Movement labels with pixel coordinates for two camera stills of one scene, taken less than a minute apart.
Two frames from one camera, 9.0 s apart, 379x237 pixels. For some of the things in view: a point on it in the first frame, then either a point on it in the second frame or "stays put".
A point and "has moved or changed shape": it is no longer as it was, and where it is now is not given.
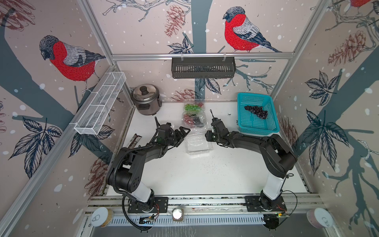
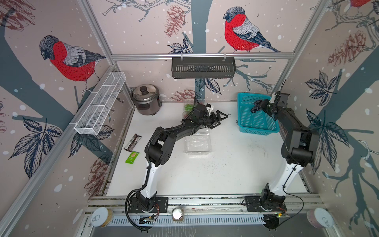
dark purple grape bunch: x=257 y=110 has moved or changed shape
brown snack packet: x=134 y=141 stays put
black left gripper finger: x=184 y=131 → x=218 y=118
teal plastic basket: x=256 y=114 stays put
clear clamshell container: x=197 y=143 stays put
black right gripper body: x=212 y=136 → x=270 y=106
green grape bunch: x=192 y=107 stays put
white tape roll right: x=320 y=217 stays put
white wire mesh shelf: x=90 y=120 stays put
